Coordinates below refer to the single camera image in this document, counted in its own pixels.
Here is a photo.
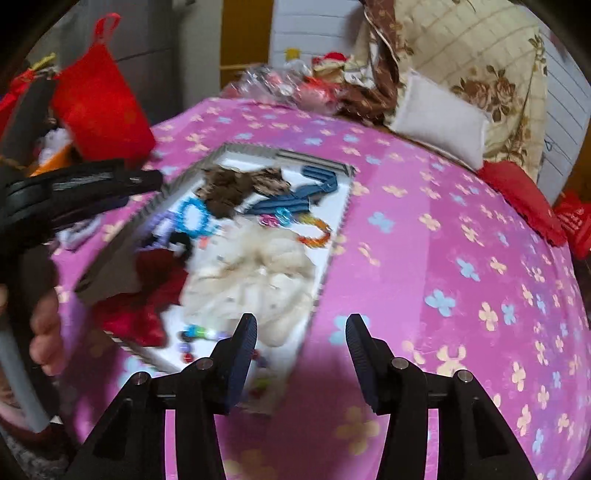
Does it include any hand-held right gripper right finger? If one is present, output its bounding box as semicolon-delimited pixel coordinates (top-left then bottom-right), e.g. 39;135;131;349
345;313;539;480

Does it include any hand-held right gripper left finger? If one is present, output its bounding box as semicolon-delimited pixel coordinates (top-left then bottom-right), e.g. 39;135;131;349
65;313;258;480

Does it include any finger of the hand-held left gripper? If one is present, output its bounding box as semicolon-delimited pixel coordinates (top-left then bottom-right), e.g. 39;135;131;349
50;195;132;232
46;159;164;198

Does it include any glass bead bracelet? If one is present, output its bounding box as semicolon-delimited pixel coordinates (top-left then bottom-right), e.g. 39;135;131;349
178;323;232;365

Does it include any purple bead bracelet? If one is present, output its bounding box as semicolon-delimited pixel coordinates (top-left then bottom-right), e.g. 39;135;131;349
139;210;185;252

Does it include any cream fluffy scrunchie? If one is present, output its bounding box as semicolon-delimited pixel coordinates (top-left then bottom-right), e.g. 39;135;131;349
182;222;319;349

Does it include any blue bead bracelet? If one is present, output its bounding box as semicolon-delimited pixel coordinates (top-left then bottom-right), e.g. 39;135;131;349
178;196;218;238

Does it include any black hair tie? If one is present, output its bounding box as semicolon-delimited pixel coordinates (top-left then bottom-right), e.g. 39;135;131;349
166;230;194;257

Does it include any red scrunchie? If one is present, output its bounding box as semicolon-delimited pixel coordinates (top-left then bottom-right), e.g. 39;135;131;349
95;251;190;349

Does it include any brown fluffy scrunchie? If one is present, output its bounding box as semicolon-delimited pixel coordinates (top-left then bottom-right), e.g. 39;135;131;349
196;165;294;220

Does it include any orange bead bracelet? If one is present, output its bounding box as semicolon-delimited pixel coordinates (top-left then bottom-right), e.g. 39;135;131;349
298;217;333;247

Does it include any white box with striped rim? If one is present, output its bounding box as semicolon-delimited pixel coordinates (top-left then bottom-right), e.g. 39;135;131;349
74;142;358;416

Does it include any blue ribbon hair bow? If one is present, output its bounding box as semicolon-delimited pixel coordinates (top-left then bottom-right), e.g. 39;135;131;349
245;165;340;220

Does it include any person's left hand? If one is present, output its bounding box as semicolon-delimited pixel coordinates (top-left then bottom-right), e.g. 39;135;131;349
28;286;68;377

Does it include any orange bag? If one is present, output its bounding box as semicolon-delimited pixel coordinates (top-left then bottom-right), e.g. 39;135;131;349
28;143;77;178

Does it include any grey cabinet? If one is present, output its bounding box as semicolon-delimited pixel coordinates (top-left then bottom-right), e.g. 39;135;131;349
25;0;222;100

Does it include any red folded cloth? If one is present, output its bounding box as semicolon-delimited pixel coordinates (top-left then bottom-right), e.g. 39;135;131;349
478;161;568;247

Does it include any pile of plastic packets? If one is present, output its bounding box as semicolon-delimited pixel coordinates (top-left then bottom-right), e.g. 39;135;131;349
222;48;356;116

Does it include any white pillow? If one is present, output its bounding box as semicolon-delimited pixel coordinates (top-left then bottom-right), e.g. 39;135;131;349
390;74;492;171

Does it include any red printed bag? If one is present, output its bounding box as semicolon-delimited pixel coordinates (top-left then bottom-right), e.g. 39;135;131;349
551;191;591;259

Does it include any beige floral quilt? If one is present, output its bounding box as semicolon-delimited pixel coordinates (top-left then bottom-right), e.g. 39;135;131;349
342;0;550;181

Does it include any red bag with loop handle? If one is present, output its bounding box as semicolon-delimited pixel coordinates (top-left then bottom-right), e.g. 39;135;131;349
51;13;155;162

